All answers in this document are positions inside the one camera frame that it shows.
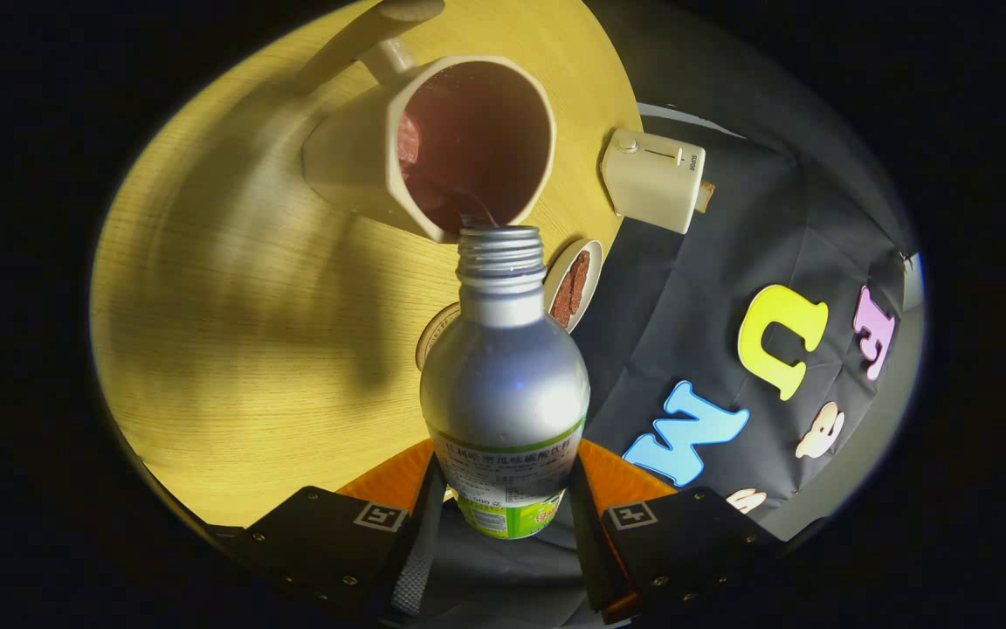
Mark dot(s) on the silver juice bottle green label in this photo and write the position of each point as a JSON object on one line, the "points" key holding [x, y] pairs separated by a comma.
{"points": [[503, 384]]}

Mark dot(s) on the wooden table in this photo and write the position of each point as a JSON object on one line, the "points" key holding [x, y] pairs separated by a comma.
{"points": [[232, 349]]}

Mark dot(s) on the white round plate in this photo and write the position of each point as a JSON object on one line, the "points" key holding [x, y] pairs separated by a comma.
{"points": [[595, 275]]}

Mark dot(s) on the reddish brown food slice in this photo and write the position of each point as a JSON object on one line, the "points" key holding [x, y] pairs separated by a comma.
{"points": [[580, 275], [561, 306]]}

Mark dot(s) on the white toaster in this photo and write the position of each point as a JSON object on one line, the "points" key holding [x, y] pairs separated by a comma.
{"points": [[651, 179]]}

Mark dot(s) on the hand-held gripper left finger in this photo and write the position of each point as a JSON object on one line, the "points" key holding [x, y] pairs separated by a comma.
{"points": [[416, 559]]}

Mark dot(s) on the round cork coaster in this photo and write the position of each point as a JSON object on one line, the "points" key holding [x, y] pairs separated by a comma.
{"points": [[431, 336]]}

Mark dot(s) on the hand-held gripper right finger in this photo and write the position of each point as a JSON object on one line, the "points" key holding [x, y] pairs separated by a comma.
{"points": [[589, 550]]}

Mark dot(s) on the toast slice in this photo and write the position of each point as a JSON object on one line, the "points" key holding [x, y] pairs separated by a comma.
{"points": [[706, 197]]}

